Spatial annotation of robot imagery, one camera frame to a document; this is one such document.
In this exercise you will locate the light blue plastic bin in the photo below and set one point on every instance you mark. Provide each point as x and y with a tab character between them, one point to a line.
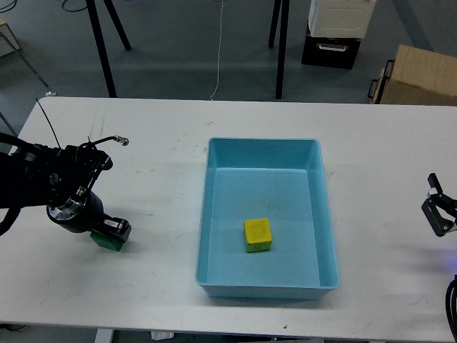
279	179

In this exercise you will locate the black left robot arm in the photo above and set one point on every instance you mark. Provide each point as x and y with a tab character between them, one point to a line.
61	180

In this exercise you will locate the white plastic container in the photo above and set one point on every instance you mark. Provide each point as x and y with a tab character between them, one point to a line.
340	19

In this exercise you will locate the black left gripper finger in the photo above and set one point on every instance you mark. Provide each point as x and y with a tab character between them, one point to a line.
116	228

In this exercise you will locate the black right table leg frame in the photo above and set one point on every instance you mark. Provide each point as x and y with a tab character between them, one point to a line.
279	22

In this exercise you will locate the black drawer cabinet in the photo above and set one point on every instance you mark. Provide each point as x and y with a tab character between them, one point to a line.
337	53

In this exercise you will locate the green wooden block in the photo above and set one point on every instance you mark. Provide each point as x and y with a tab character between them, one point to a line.
106	242

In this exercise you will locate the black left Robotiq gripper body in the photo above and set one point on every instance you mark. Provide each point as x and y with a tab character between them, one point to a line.
78	216

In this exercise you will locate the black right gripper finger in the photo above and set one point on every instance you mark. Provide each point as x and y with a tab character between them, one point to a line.
439	209

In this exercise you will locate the yellow wooden block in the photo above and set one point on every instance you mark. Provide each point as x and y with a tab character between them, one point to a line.
257	235

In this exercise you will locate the wooden shelf at left edge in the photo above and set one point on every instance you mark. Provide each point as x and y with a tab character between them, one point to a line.
8	44

